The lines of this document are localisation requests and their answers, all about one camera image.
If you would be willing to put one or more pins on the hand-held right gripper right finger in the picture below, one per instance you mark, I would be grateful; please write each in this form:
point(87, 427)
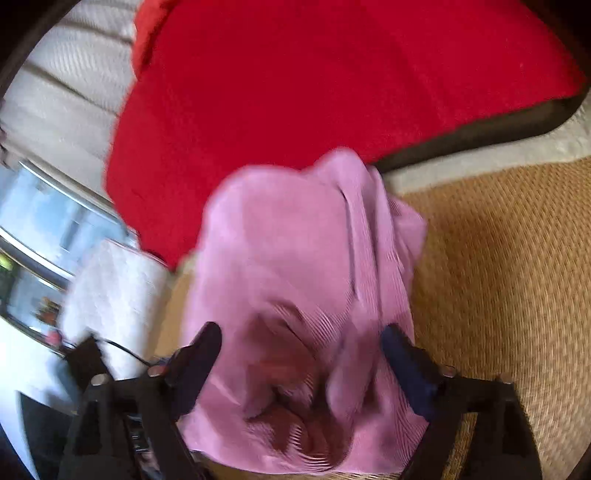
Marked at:
point(408, 369)

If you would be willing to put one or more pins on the white textured bed cover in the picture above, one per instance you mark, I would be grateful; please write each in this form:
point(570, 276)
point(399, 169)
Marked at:
point(60, 101)

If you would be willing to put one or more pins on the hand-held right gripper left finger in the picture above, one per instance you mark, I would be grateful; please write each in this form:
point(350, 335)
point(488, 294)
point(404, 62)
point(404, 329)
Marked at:
point(201, 364)

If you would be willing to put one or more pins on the woven bamboo mat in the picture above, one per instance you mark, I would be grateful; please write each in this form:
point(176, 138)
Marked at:
point(498, 258)

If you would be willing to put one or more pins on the window with metal frame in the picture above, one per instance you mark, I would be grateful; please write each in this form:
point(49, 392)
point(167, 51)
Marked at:
point(51, 221)

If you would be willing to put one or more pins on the red fleece blanket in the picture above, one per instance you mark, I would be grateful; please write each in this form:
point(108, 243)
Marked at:
point(300, 83)

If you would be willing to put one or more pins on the white quilted pillow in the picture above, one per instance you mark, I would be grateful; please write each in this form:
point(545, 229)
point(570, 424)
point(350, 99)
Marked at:
point(120, 295)

